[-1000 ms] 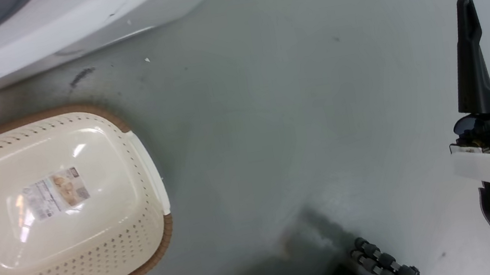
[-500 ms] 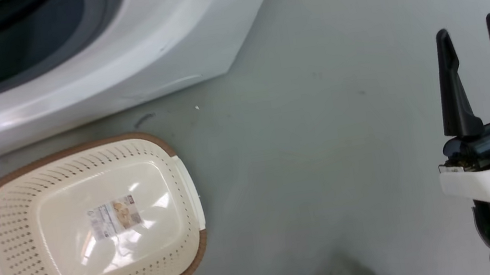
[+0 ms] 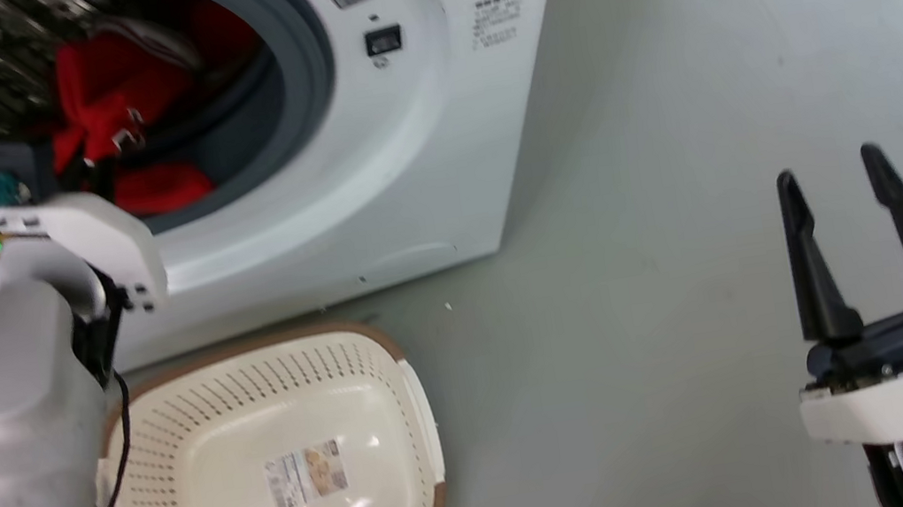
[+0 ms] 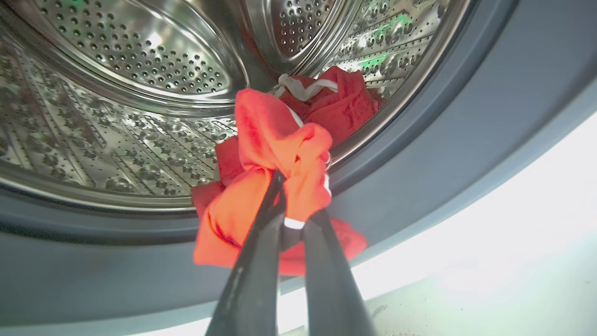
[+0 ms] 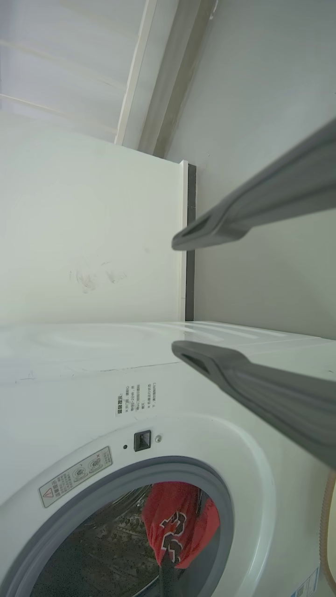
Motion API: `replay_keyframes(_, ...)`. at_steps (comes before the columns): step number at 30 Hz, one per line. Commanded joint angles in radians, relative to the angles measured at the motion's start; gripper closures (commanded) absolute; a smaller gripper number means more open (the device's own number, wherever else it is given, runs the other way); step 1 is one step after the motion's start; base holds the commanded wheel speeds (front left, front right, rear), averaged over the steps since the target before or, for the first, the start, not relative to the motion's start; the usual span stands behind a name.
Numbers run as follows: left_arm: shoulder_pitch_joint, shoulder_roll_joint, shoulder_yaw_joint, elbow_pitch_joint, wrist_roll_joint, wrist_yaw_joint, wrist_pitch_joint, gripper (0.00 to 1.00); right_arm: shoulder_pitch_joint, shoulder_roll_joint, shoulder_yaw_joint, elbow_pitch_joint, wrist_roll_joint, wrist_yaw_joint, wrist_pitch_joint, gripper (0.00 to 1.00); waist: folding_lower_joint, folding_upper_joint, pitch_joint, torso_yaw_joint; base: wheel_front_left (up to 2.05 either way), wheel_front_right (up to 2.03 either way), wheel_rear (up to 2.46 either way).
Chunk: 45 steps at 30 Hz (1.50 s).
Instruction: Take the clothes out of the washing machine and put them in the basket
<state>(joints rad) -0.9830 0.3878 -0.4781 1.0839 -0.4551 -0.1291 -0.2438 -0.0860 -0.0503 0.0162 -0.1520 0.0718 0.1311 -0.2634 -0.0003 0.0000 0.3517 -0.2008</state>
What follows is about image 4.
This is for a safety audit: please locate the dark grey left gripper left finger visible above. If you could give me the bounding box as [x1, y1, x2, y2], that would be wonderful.
[205, 170, 287, 336]

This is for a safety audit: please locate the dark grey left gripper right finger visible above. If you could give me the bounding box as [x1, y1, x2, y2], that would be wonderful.
[302, 209, 376, 336]

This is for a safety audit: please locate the grey rubber door gasket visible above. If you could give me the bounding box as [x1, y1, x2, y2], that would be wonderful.
[0, 0, 597, 327]

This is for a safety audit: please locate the perforated steel washing drum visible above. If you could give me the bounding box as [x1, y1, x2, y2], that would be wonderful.
[0, 0, 472, 211]

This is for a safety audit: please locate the red garment with white trim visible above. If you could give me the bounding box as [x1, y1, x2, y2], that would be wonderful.
[190, 66, 387, 277]

